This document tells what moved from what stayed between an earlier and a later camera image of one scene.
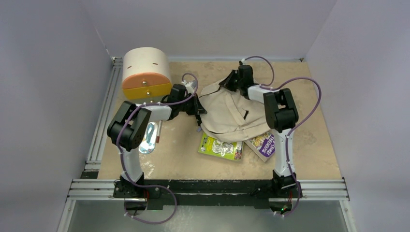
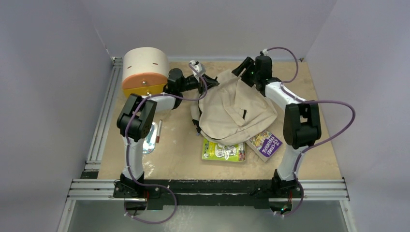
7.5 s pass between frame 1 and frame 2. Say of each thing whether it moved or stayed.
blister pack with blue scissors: stayed
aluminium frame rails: stayed
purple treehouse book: stayed
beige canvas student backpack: stayed
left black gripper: moved
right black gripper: moved
